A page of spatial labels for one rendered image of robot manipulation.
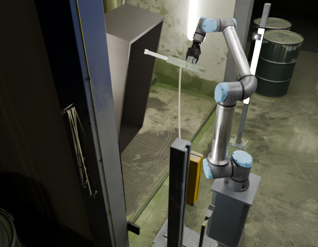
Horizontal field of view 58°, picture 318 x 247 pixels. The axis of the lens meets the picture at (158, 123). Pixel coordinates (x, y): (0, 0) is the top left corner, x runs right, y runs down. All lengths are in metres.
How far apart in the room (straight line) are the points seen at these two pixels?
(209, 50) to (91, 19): 3.05
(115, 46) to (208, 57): 2.36
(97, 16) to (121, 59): 0.81
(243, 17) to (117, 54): 2.21
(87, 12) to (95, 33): 0.09
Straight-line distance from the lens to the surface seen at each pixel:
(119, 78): 2.08
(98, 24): 1.23
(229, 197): 2.21
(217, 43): 4.05
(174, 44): 4.32
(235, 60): 1.91
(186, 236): 1.77
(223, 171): 2.05
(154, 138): 3.55
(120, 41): 1.94
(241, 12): 3.86
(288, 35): 4.77
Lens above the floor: 2.29
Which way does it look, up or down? 36 degrees down
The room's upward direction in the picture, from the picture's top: straight up
